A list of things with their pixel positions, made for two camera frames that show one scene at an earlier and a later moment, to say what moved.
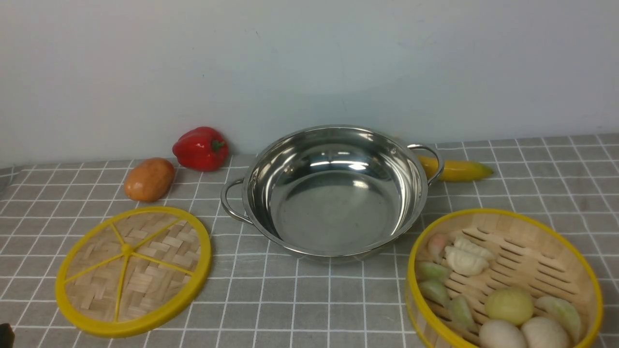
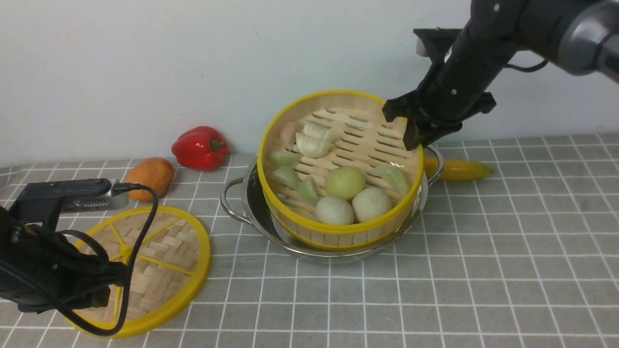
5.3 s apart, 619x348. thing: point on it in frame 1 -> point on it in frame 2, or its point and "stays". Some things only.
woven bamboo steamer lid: (131, 270) stays
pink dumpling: (436, 244) -> (287, 134)
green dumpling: (428, 271) -> (286, 159)
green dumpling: (435, 291) -> (286, 175)
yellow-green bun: (509, 304) -> (345, 182)
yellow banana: (454, 170) stays
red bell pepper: (202, 149) stays
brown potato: (149, 180) stays
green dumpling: (561, 312) -> (392, 179)
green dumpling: (462, 313) -> (308, 190)
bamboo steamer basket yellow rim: (531, 252) -> (336, 171)
